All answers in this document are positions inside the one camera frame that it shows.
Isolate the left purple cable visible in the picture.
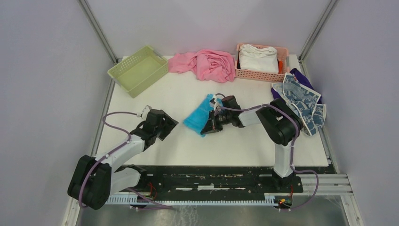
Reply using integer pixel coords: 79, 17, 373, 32
78, 111, 174, 211

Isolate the purple cable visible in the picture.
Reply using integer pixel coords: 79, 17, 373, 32
214, 93, 320, 213
78, 111, 174, 211

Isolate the pink towel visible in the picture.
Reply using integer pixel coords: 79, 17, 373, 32
168, 49, 236, 83

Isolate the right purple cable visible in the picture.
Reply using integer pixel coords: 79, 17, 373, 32
214, 93, 320, 213

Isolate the purple cloth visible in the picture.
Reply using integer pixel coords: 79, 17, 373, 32
271, 68, 322, 105

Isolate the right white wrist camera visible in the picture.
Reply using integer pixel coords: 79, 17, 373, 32
209, 97, 219, 109

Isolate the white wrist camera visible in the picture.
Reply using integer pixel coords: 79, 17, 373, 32
141, 105, 152, 120
209, 97, 219, 109

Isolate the pink plastic basket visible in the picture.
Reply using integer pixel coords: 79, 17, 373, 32
235, 43, 290, 82

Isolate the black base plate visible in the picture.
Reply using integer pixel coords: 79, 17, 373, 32
88, 165, 337, 202

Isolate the blue towel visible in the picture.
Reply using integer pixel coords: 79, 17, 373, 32
183, 93, 225, 137

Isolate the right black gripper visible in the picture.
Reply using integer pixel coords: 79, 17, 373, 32
201, 110, 232, 135

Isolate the white cable duct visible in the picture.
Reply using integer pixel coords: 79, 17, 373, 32
105, 194, 278, 207

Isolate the white folded towel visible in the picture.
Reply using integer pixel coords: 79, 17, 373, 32
239, 44, 279, 73

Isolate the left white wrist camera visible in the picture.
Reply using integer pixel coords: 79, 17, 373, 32
141, 105, 152, 120

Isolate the orange item in basket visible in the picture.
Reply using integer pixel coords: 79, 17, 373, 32
278, 60, 283, 74

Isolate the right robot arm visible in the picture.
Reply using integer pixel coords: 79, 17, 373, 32
200, 95, 303, 192

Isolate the green plastic basket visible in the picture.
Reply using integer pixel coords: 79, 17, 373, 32
108, 46, 169, 98

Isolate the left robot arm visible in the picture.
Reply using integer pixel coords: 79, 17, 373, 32
67, 108, 178, 210

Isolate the blue white patterned cloth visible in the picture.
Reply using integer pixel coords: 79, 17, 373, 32
271, 73, 327, 137

